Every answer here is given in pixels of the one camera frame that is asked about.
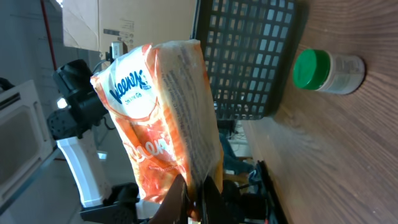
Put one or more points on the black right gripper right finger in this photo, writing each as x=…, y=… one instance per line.
x=212, y=206

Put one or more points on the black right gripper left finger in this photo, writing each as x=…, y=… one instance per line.
x=173, y=209

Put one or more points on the orange tissue pack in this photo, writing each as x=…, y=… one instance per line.
x=160, y=101

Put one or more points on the green lid jar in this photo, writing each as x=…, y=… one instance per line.
x=320, y=70

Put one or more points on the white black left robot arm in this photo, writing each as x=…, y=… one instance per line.
x=71, y=128

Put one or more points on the white microwave cabinet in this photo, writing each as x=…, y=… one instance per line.
x=25, y=138

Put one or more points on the grey plastic mesh basket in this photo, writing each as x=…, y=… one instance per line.
x=246, y=46

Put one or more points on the large cardboard box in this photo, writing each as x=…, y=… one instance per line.
x=95, y=24

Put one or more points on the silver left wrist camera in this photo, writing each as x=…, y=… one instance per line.
x=117, y=49

